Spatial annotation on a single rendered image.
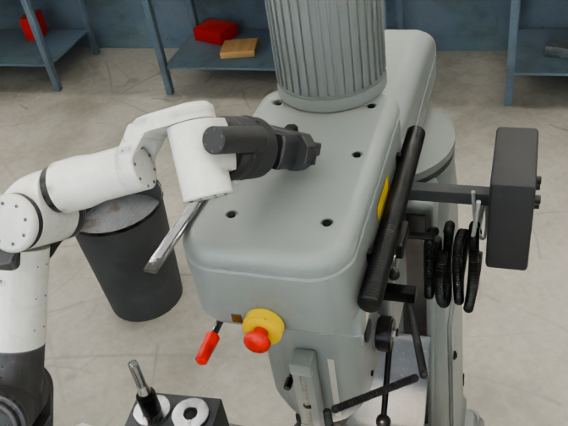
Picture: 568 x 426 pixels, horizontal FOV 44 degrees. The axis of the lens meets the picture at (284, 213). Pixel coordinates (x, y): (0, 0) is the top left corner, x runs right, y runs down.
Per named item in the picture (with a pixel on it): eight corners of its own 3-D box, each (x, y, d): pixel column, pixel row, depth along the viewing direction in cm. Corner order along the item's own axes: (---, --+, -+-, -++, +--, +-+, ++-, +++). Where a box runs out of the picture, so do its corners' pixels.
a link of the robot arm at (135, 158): (235, 169, 92) (144, 193, 96) (220, 102, 92) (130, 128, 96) (216, 168, 86) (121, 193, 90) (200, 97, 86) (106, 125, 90)
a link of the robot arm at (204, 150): (221, 199, 99) (166, 207, 89) (204, 124, 99) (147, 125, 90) (286, 181, 93) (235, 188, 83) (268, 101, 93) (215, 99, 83)
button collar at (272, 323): (283, 348, 103) (277, 320, 99) (245, 342, 105) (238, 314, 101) (287, 338, 104) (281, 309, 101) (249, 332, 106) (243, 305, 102)
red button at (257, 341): (270, 358, 100) (265, 340, 98) (243, 354, 102) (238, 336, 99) (276, 341, 103) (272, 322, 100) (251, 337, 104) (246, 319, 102)
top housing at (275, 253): (353, 346, 101) (345, 266, 91) (188, 324, 109) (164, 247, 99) (406, 161, 135) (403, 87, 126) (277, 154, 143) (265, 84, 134)
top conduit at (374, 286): (381, 315, 100) (379, 297, 98) (352, 311, 101) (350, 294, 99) (425, 140, 132) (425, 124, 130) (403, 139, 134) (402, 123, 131)
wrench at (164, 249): (162, 275, 95) (161, 270, 94) (137, 271, 96) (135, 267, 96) (232, 171, 112) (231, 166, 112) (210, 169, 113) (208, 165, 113)
